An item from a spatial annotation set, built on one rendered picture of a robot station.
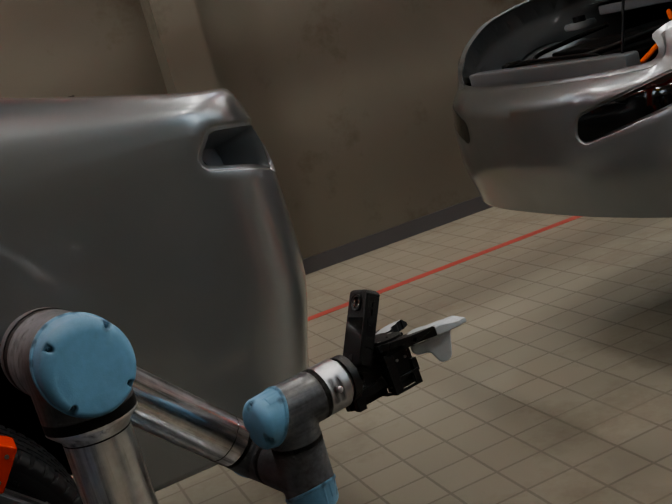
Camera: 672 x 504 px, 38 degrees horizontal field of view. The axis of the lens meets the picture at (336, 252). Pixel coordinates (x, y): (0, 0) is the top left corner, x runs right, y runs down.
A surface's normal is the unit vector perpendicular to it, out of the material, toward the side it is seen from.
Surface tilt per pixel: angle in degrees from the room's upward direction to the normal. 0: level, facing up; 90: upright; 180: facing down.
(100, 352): 82
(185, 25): 90
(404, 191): 90
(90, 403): 83
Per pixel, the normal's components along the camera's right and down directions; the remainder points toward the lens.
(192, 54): 0.37, 0.11
